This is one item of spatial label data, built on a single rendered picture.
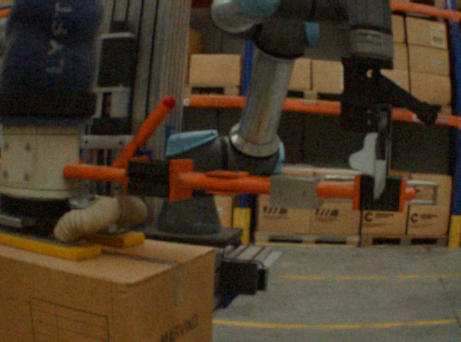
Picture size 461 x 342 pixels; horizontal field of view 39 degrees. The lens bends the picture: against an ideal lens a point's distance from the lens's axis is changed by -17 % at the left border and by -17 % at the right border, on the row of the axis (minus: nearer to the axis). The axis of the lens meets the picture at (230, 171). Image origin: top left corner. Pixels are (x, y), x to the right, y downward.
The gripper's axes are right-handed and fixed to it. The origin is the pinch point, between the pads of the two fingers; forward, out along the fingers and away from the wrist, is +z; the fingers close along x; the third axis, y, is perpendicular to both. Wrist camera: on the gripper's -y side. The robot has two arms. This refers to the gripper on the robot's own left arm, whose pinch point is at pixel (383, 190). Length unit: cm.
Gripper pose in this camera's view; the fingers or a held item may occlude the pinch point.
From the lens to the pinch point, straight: 109.4
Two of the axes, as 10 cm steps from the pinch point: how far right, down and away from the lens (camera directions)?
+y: -9.6, -0.7, 2.8
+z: -0.5, 10.0, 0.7
